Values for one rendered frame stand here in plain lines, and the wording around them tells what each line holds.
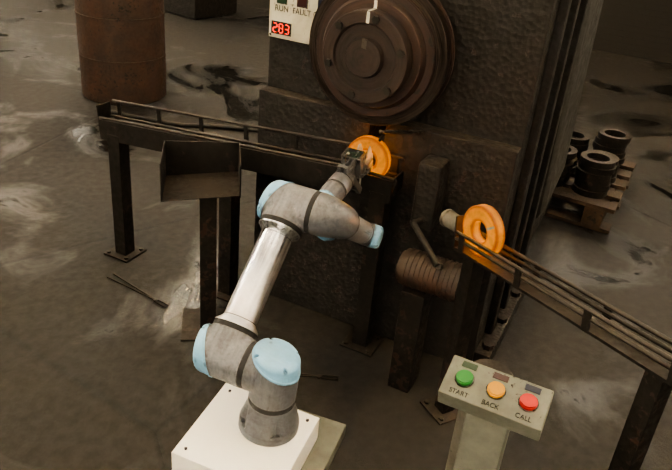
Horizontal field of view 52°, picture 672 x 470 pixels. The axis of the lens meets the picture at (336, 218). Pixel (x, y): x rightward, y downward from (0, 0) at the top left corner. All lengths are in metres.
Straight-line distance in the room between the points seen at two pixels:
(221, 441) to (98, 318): 1.19
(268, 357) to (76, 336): 1.24
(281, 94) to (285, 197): 0.82
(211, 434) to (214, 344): 0.23
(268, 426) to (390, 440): 0.70
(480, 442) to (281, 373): 0.49
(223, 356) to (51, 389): 0.99
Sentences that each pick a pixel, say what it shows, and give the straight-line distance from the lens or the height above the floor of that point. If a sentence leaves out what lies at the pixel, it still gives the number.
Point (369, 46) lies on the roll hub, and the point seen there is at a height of 1.15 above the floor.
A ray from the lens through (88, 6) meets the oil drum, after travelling 4.93.
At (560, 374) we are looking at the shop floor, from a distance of 2.80.
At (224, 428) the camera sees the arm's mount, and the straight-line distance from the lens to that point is 1.81.
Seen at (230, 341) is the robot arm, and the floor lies 0.61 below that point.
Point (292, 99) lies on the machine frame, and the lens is 2.53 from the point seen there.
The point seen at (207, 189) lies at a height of 0.60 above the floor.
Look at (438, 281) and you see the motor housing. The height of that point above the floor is 0.49.
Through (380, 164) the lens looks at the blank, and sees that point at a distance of 2.36.
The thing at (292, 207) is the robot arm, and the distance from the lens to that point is 1.78.
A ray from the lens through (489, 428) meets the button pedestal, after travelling 1.70.
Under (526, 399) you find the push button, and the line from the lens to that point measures 1.67.
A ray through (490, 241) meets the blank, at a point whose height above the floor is 0.70.
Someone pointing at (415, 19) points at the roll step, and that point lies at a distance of 2.14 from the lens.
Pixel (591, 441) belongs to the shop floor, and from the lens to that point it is 2.57.
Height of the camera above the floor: 1.65
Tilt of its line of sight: 28 degrees down
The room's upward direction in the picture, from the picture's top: 6 degrees clockwise
